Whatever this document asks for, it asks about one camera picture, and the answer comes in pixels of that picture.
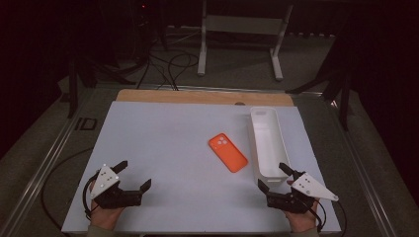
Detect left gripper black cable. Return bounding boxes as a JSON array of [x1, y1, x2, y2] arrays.
[[40, 146, 101, 233]]

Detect black tripod stand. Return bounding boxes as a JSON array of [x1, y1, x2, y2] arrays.
[[286, 29, 353, 132], [66, 57, 100, 119]]

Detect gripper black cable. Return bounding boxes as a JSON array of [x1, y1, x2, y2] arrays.
[[40, 146, 101, 233], [300, 196, 348, 237]]

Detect white plastic bin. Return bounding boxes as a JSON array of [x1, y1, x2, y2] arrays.
[[248, 106, 293, 185]]

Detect person's left hand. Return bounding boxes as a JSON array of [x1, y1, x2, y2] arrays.
[[88, 197, 126, 231]]

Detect orange phone case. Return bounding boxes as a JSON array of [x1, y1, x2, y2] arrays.
[[208, 132, 249, 174]]

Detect black floor cable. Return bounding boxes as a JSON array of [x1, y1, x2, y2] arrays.
[[135, 50, 201, 92]]

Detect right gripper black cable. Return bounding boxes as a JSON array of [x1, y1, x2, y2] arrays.
[[300, 196, 348, 237]]

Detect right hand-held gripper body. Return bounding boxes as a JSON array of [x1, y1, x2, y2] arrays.
[[266, 172, 340, 214]]

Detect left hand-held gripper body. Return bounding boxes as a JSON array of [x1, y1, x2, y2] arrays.
[[90, 163, 144, 210]]

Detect person's right hand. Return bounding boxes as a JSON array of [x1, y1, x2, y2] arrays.
[[284, 179, 320, 233]]

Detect metal floor rail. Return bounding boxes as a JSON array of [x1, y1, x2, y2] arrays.
[[0, 90, 95, 237], [324, 93, 399, 237]]

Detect white metal stand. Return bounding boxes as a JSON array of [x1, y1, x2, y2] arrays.
[[197, 0, 294, 82]]

